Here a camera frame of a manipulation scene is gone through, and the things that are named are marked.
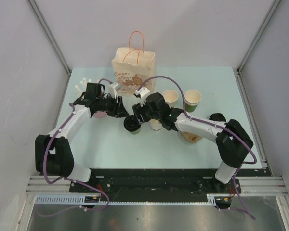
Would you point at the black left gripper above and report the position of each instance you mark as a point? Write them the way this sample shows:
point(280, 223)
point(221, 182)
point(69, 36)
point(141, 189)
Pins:
point(118, 110)

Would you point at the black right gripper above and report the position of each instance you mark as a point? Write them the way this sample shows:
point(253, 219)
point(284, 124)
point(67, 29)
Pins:
point(138, 110)

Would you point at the black cup lid stack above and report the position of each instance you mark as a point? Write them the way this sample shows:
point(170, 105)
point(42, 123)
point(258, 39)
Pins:
point(217, 117)

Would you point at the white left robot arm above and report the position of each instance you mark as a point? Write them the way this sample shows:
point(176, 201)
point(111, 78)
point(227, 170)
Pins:
point(53, 154)

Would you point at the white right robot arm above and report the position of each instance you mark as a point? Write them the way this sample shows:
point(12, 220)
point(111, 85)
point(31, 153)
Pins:
point(232, 140)

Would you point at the printed paper takeout bag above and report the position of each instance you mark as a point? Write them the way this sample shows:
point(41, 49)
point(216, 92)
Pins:
point(132, 67)

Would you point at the pink straw holder cup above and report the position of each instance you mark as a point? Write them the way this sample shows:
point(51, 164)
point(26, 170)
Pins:
point(100, 114)

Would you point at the white paper cup stack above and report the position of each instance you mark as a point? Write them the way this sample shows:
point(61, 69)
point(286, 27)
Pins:
point(170, 97)

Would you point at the green paper cup stack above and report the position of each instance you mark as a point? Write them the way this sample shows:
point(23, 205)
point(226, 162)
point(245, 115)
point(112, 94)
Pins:
point(192, 98)

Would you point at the brown pulp cup carrier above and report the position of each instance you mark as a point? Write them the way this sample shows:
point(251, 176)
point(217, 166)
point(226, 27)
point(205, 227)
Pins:
point(191, 138)

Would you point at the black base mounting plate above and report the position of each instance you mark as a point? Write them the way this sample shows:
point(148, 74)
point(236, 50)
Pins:
point(159, 185)

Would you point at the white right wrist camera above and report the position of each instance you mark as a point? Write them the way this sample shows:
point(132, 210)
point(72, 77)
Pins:
point(141, 92)

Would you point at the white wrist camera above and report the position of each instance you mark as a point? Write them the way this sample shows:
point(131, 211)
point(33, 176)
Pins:
point(113, 89)
point(141, 92)

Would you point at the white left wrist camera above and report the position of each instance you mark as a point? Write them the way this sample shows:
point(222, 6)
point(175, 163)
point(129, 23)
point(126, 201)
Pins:
point(113, 89)

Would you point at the white slotted cable duct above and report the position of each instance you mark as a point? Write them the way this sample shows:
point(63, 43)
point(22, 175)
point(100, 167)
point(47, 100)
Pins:
point(88, 200)

